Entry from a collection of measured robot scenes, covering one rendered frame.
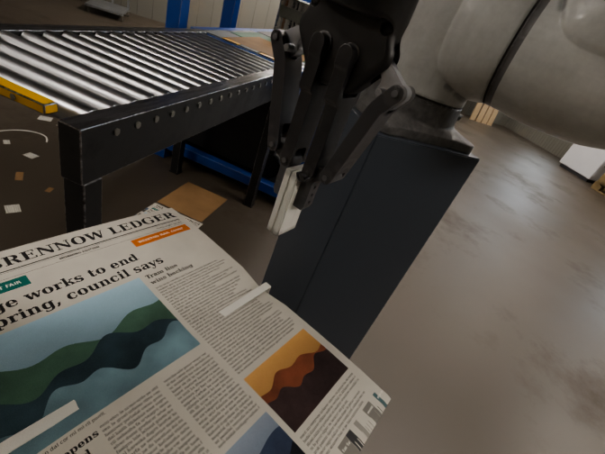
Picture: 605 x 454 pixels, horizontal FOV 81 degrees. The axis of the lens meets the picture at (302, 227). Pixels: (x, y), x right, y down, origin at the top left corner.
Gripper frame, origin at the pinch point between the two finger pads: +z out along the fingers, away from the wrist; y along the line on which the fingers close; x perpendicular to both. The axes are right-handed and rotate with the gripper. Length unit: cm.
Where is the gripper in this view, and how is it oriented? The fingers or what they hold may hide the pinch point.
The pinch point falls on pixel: (291, 200)
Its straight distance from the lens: 34.3
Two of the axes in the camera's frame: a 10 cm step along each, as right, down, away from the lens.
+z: -3.1, 7.9, 5.3
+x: 5.8, -2.8, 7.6
